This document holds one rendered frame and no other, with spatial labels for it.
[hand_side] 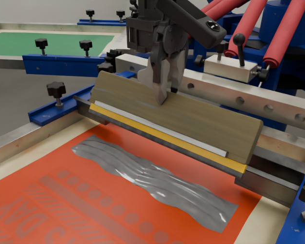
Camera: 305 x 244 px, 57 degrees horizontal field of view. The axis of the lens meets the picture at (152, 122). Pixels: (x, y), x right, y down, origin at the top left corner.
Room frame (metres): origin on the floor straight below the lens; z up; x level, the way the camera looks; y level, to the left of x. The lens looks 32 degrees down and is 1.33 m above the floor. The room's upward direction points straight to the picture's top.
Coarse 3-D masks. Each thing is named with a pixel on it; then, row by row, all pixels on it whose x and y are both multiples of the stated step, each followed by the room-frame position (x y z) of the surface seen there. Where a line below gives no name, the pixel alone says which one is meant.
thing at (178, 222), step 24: (168, 168) 0.43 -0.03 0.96; (192, 168) 0.43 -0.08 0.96; (144, 192) 0.37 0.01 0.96; (216, 192) 0.37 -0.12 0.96; (240, 192) 0.37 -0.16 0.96; (144, 216) 0.31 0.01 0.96; (168, 216) 0.31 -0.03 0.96; (240, 216) 0.31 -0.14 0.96; (192, 240) 0.27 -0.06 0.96; (216, 240) 0.27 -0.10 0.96
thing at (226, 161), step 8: (104, 112) 0.53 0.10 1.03; (112, 112) 0.52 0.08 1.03; (120, 120) 0.50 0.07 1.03; (128, 120) 0.49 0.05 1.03; (144, 128) 0.46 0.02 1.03; (152, 128) 0.46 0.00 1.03; (160, 136) 0.44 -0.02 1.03; (168, 136) 0.43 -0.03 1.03; (176, 144) 0.42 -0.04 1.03; (184, 144) 0.41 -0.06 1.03; (200, 152) 0.39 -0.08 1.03; (208, 152) 0.38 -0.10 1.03; (216, 160) 0.37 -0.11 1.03; (224, 160) 0.36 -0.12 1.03; (232, 160) 0.36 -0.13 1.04; (232, 168) 0.35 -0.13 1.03; (240, 168) 0.35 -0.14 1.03
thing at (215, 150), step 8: (96, 104) 0.52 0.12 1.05; (104, 104) 0.51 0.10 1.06; (120, 112) 0.48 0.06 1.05; (128, 112) 0.49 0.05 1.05; (136, 120) 0.46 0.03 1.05; (144, 120) 0.45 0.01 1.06; (160, 128) 0.43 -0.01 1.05; (168, 128) 0.42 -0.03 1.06; (176, 136) 0.40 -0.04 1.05; (184, 136) 0.40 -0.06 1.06; (192, 144) 0.38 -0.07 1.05; (200, 144) 0.38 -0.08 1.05; (208, 144) 0.37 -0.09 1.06; (216, 152) 0.36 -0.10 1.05; (224, 152) 0.35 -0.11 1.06
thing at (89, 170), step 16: (96, 128) 0.58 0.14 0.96; (112, 128) 0.58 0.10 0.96; (64, 144) 0.51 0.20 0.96; (128, 144) 0.51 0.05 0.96; (144, 144) 0.51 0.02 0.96; (160, 144) 0.51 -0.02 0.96; (48, 160) 0.46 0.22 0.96; (64, 160) 0.46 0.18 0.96; (80, 160) 0.46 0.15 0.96; (16, 176) 0.41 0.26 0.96; (32, 176) 0.41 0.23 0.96; (80, 176) 0.41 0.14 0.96; (96, 176) 0.41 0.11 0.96; (112, 176) 0.41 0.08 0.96; (0, 192) 0.37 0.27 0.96; (16, 192) 0.37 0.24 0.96; (112, 192) 0.37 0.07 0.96
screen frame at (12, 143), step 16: (32, 128) 0.52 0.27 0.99; (48, 128) 0.54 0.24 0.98; (64, 128) 0.58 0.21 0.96; (272, 128) 0.52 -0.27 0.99; (0, 144) 0.46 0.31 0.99; (16, 144) 0.48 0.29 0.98; (32, 144) 0.51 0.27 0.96; (256, 144) 0.51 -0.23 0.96; (272, 144) 0.49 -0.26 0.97; (288, 144) 0.47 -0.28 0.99; (304, 144) 0.46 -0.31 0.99; (0, 160) 0.45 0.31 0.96; (304, 160) 0.45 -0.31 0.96
